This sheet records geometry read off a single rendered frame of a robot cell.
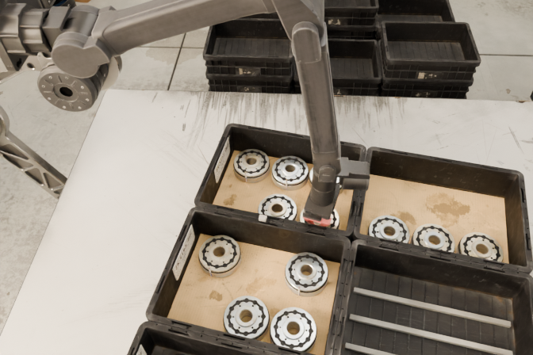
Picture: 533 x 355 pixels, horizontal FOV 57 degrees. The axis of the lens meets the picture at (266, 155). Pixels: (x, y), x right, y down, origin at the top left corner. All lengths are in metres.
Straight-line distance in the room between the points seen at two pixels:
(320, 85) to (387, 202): 0.59
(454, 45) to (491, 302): 1.52
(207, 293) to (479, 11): 3.02
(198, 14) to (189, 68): 2.35
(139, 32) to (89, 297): 0.83
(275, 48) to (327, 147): 1.45
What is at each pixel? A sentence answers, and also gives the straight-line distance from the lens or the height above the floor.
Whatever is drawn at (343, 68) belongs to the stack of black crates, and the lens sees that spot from 2.48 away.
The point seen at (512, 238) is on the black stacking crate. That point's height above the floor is 0.86.
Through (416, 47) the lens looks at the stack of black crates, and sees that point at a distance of 2.49.
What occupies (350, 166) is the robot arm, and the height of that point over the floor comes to 1.08.
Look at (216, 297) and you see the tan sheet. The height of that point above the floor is 0.83.
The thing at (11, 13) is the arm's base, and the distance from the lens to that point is 0.93.
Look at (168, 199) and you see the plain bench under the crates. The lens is 1.56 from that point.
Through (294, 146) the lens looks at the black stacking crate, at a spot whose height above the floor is 0.89.
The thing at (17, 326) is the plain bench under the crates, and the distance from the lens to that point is 1.49.
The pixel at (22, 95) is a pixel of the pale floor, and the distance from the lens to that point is 3.28.
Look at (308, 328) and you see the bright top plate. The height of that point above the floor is 0.86.
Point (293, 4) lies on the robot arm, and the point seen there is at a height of 1.54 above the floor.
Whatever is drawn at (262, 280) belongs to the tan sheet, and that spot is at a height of 0.83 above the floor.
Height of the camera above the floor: 1.93
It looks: 49 degrees down
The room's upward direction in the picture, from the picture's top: 2 degrees counter-clockwise
